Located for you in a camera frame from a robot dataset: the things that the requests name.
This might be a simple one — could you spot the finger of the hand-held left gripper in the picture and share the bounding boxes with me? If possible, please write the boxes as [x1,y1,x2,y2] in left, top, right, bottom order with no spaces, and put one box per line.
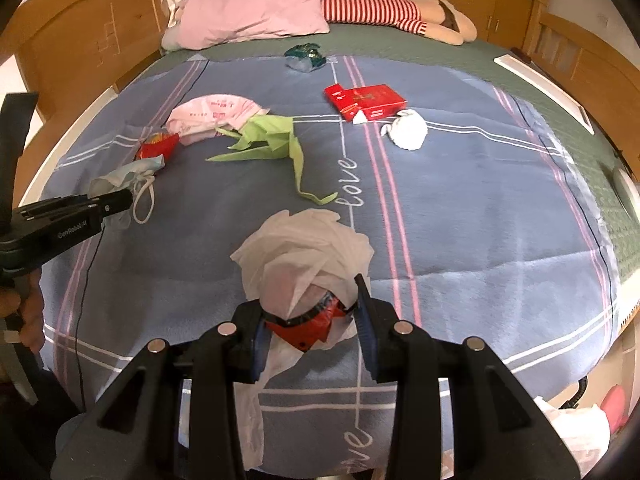
[75,187,137,221]

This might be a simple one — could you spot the pink stool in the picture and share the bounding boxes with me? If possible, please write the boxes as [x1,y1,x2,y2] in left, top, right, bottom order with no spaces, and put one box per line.
[600,385,628,433]

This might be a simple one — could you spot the pink plastic packet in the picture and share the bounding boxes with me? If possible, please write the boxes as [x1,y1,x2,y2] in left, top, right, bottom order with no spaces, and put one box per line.
[166,94,271,147]

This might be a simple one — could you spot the wooden bunk bed frame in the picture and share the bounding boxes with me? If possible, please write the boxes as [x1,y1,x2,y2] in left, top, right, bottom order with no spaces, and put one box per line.
[0,0,640,171]

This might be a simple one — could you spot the pink pillow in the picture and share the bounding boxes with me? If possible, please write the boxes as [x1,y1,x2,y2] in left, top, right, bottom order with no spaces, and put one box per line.
[177,0,331,50]

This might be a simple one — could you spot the person's left hand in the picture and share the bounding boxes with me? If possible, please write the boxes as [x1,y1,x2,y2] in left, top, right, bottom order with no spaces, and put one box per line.
[0,267,47,357]

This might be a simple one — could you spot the red snack packet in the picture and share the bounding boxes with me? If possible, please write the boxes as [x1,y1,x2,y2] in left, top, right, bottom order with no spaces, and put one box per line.
[137,131,181,162]

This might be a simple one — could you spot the blue checked blanket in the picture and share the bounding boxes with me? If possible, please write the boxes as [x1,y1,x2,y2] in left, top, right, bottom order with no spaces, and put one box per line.
[37,55,623,476]

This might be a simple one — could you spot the green bed mat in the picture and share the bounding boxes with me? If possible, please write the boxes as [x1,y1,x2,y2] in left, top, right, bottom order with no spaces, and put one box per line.
[115,22,640,286]

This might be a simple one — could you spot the white flat board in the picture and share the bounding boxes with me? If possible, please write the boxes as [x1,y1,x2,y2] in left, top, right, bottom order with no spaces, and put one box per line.
[493,52,597,135]

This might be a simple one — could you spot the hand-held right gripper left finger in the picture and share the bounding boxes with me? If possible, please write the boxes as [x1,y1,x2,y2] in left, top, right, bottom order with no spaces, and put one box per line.
[50,302,272,480]

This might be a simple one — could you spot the white tissue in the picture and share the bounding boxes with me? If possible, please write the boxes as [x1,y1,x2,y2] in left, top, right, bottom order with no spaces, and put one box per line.
[230,208,374,471]
[380,108,429,152]

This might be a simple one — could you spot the pale blue cushion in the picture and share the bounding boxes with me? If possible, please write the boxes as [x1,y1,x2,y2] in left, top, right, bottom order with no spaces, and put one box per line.
[161,25,184,52]

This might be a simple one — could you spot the white red-printed plastic bag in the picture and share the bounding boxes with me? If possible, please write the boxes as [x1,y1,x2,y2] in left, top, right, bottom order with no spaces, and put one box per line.
[532,395,612,471]

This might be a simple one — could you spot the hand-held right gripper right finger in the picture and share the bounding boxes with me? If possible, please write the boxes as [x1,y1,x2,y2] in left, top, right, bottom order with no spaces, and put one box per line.
[352,274,573,480]

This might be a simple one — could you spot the green paper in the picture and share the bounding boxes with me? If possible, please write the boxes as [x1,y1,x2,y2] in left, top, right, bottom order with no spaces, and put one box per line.
[206,114,337,206]

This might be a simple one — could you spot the red black wrapper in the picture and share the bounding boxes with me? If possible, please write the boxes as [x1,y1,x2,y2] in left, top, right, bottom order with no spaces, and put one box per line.
[265,287,358,353]

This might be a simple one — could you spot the blue face mask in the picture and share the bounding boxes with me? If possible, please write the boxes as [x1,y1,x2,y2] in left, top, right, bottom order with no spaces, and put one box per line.
[89,156,166,226]

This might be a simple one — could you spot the red cardboard box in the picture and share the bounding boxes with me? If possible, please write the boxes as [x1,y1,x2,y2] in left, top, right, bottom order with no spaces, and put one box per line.
[324,83,407,125]

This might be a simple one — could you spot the black cable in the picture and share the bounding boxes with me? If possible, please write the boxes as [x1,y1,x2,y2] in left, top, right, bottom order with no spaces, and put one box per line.
[70,225,106,406]

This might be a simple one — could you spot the striped plush doll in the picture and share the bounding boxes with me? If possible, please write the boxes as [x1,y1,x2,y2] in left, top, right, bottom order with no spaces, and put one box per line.
[167,0,478,46]

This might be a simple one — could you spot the dark green wrapper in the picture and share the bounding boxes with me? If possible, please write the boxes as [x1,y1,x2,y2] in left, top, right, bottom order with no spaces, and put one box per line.
[284,42,328,72]

